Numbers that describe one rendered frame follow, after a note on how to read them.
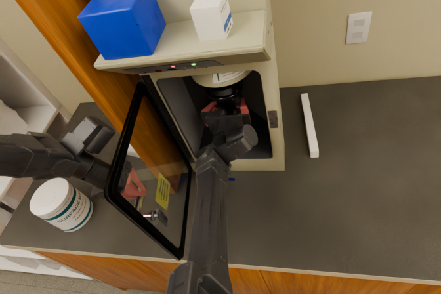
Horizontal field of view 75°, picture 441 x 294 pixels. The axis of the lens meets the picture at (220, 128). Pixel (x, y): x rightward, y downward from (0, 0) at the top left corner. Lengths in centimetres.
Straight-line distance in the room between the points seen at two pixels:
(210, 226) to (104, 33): 37
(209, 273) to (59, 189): 74
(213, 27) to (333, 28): 68
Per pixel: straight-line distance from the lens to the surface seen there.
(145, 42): 53
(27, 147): 55
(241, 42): 50
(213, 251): 46
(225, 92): 80
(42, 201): 109
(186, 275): 41
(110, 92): 72
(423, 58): 130
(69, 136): 64
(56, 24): 63
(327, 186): 96
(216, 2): 50
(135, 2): 52
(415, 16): 118
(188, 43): 53
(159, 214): 69
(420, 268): 91
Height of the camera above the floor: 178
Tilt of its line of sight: 48 degrees down
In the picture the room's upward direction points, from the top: 20 degrees counter-clockwise
